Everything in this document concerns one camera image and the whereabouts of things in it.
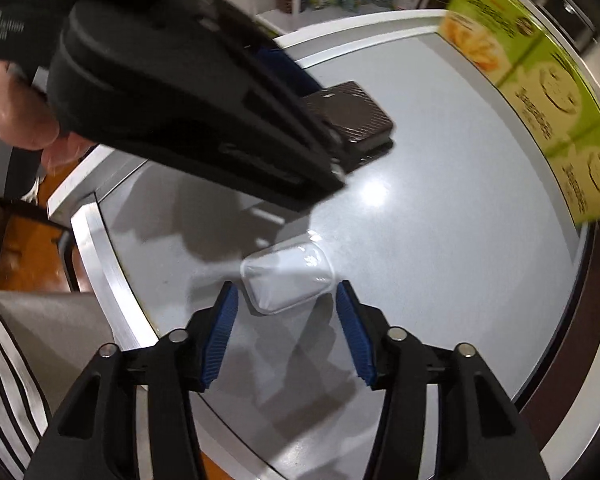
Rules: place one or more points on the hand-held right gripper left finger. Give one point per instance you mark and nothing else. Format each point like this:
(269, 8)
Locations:
(222, 330)

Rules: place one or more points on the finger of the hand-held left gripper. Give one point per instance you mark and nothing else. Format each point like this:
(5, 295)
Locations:
(260, 150)
(285, 67)

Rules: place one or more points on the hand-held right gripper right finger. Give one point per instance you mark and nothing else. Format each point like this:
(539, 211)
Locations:
(355, 330)

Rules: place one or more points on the clear white plastic cup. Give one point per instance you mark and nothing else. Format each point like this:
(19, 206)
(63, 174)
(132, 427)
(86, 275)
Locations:
(285, 280)

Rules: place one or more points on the dark brown packet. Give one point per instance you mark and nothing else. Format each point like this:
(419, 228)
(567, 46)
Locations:
(360, 120)

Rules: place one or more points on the person's left hand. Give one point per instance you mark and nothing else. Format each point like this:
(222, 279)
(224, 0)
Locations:
(15, 105)

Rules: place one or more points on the green snack box fries picture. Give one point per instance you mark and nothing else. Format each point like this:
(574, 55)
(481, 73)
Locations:
(485, 15)

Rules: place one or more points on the black white striped clothing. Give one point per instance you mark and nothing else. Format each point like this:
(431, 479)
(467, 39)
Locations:
(5, 400)

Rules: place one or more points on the green snack box smiling face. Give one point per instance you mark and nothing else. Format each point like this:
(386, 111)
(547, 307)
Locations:
(590, 180)
(550, 95)

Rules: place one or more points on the black chair frame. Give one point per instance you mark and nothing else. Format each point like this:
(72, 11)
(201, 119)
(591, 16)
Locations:
(65, 255)

